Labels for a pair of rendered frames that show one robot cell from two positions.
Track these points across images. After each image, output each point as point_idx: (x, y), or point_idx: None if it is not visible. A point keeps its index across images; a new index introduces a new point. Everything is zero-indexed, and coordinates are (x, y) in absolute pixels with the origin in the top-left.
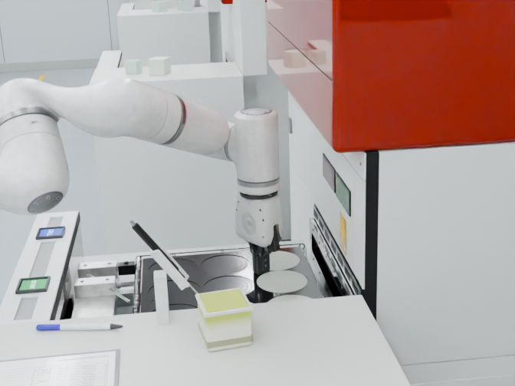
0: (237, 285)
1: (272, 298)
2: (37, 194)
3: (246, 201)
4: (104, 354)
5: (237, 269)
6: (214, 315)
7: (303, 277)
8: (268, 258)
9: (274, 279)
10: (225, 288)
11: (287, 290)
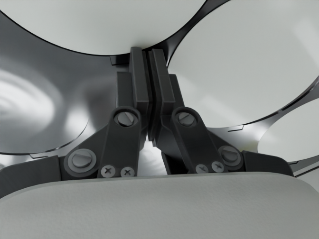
0: (151, 145)
1: (261, 136)
2: None
3: None
4: None
5: (62, 102)
6: None
7: (317, 7)
8: (183, 102)
9: (221, 84)
10: (141, 161)
11: (282, 100)
